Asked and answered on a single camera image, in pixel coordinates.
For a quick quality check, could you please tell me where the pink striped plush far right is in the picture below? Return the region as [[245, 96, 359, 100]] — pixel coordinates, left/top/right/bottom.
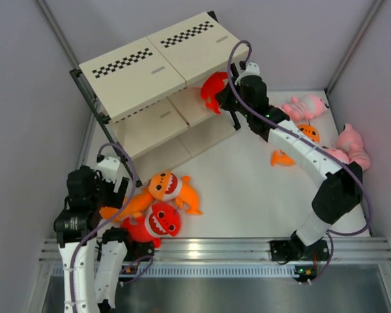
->
[[336, 123, 371, 171]]

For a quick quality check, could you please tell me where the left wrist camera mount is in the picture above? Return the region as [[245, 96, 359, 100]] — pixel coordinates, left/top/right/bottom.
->
[[95, 156, 121, 184]]

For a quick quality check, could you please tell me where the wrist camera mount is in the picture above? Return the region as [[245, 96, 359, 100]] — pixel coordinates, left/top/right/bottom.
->
[[95, 156, 121, 184], [239, 62, 261, 79]]

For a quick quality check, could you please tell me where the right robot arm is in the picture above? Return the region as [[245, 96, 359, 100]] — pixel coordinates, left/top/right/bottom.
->
[[215, 74, 362, 261]]

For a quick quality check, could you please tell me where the large red shark plush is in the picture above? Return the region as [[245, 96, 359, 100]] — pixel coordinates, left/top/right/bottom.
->
[[121, 202, 182, 248]]

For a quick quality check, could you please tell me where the beige three-tier shelf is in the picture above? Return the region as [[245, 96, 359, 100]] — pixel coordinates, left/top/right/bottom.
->
[[70, 12, 248, 184]]

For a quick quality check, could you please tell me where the pink striped plush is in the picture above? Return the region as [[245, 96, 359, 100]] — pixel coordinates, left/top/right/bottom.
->
[[282, 94, 329, 122], [323, 146, 350, 164], [336, 123, 371, 171]]

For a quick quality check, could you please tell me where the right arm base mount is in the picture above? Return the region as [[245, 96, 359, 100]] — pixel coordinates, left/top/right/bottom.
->
[[270, 239, 330, 263]]

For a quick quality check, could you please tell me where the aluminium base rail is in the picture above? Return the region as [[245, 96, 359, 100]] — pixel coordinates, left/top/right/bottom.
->
[[38, 237, 391, 278]]

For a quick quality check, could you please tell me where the orange shark plush right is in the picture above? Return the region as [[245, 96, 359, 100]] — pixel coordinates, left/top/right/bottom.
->
[[270, 124, 321, 166]]

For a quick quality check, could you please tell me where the pink striped plush bottom right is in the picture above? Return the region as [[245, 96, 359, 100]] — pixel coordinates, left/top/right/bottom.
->
[[323, 146, 350, 164]]

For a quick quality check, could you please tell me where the orange shark plush facing up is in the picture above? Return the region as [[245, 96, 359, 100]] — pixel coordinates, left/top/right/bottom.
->
[[148, 170, 203, 215]]

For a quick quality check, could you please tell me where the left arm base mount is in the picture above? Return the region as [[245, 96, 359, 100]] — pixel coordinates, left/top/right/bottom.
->
[[124, 241, 154, 262]]

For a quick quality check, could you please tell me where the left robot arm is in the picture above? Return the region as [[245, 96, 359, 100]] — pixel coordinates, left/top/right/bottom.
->
[[53, 164, 134, 312]]

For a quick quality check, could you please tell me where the orange shark plush face down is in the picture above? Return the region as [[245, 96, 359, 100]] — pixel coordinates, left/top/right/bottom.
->
[[100, 192, 154, 223]]

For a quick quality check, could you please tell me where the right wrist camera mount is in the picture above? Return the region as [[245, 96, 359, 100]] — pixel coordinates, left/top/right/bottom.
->
[[239, 62, 261, 79]]

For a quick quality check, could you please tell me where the small red shark plush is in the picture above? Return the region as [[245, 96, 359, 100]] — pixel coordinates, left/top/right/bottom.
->
[[200, 72, 228, 114]]

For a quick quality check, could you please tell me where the pink striped plush top right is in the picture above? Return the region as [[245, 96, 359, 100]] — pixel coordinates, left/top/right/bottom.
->
[[282, 94, 329, 122]]

